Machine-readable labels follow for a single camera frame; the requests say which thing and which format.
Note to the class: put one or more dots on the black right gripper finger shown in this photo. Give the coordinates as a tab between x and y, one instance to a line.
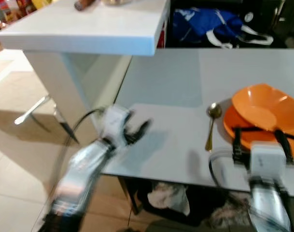
237	140
284	145

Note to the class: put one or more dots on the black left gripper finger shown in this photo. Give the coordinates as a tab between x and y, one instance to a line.
143	129
127	117

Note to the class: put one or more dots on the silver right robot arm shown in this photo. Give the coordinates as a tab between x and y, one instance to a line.
267	208

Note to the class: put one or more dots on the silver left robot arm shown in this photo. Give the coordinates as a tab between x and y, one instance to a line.
79	174

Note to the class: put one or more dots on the orange plate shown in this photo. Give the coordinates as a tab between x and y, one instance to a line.
258	138

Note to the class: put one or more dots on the black chopstick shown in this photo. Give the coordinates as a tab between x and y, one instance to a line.
255	129

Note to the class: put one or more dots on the gold metal spoon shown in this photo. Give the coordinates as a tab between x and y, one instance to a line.
214	112

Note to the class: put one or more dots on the orange bowl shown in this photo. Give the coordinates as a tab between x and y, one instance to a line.
262	104

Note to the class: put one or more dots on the white crumpled cloth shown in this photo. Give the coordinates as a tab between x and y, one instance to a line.
168	198

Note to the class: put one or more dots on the red box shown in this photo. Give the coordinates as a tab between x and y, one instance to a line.
161	38

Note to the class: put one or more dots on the chrome chair leg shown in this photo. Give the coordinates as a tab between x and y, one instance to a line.
33	108

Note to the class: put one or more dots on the white raised counter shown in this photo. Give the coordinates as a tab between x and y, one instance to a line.
89	26

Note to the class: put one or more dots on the brown round object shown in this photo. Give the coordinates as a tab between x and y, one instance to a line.
85	4

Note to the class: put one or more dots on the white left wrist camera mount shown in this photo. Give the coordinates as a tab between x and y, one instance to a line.
113	123

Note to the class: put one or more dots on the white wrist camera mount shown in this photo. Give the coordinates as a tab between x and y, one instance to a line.
113	123
268	159

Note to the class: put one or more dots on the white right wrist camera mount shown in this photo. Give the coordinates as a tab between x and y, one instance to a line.
268	159

